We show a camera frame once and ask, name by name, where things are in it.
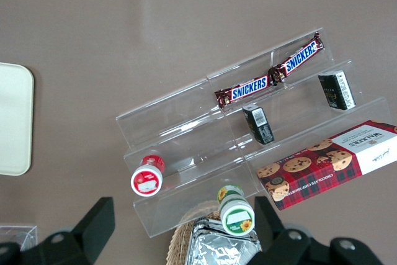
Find light wicker basket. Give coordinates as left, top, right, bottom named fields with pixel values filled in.
left=166, top=199, right=262, bottom=265

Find Snickers chocolate bar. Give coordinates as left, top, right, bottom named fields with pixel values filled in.
left=213, top=74, right=271, bottom=108
left=268, top=31, right=326, bottom=85

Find clear acrylic bottle rack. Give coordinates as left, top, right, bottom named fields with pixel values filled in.
left=0, top=222, right=40, bottom=252

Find stacked aluminium foil containers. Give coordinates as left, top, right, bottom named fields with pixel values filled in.
left=185, top=217, right=262, bottom=265

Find red tartan Walkers cookie box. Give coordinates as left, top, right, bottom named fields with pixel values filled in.
left=256, top=119, right=397, bottom=212

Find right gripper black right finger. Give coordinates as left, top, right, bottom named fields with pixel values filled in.
left=254, top=195, right=331, bottom=265

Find red lidded yogurt cup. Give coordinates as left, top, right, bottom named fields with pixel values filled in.
left=130, top=154, right=166, bottom=198

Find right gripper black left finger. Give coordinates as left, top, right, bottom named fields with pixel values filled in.
left=17, top=196, right=116, bottom=265

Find small black box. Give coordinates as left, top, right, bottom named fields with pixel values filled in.
left=241, top=104, right=275, bottom=146
left=317, top=70, right=357, bottom=111

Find green lidded yogurt cup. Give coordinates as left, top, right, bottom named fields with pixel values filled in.
left=216, top=184, right=256, bottom=236

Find clear acrylic stepped riser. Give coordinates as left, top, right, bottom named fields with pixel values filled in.
left=115, top=76, right=260, bottom=240
left=205, top=26, right=397, bottom=213

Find beige rectangular tray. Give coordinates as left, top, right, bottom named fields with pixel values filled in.
left=0, top=61, right=35, bottom=177

